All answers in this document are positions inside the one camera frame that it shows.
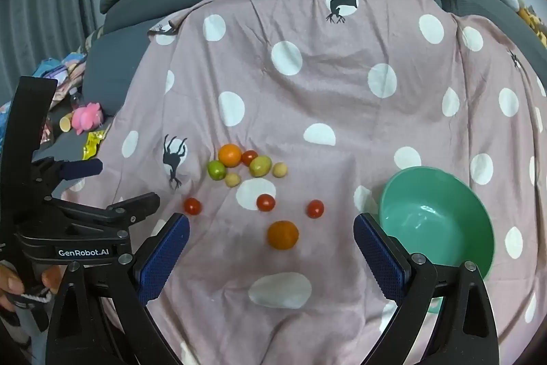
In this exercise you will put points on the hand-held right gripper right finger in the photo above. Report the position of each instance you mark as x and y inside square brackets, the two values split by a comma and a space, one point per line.
[380, 258]

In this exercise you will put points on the green tomato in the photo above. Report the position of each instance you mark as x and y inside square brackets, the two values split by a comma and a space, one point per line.
[216, 169]

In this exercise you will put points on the pink plush toy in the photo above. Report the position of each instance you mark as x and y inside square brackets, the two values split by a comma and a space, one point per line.
[87, 117]

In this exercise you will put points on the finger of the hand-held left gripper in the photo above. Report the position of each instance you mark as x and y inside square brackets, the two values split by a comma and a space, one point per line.
[136, 206]
[83, 168]

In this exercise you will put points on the red cherry tomato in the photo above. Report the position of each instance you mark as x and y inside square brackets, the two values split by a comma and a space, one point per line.
[266, 202]
[192, 206]
[249, 156]
[315, 209]

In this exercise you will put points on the pink polka dot printed blanket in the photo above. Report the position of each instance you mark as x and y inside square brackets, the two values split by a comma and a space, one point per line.
[320, 91]

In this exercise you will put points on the green plastic bowl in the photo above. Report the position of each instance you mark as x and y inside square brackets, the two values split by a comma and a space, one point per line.
[436, 219]

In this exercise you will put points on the yellow plush toy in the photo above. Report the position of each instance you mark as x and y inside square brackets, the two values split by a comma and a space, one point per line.
[534, 25]

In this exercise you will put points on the yellow snack packet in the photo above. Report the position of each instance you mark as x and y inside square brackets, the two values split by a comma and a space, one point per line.
[92, 143]

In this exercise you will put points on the orange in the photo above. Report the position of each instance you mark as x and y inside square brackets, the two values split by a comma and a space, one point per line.
[230, 154]
[283, 235]

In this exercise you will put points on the red printed packet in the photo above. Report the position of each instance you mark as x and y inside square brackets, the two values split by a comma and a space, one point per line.
[45, 131]

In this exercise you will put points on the clear plastic bottle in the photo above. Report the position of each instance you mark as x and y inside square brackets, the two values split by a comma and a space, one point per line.
[75, 97]

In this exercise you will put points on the small yellow tomato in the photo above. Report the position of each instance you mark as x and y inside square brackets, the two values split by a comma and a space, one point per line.
[232, 179]
[280, 170]

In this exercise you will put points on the yellow cup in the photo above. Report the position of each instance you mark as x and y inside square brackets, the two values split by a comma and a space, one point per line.
[66, 124]

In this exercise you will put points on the person's left hand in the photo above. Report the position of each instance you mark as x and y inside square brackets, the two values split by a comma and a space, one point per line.
[8, 283]

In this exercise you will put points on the yellow-green tomato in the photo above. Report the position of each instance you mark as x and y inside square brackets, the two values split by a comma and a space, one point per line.
[260, 166]

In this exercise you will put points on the colourful printed cloth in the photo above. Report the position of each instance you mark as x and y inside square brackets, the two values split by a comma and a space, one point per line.
[57, 72]

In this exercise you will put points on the grey curtain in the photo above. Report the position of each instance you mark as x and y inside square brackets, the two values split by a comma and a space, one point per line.
[42, 6]

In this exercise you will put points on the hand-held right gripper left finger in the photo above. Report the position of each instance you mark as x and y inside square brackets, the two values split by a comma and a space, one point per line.
[166, 254]

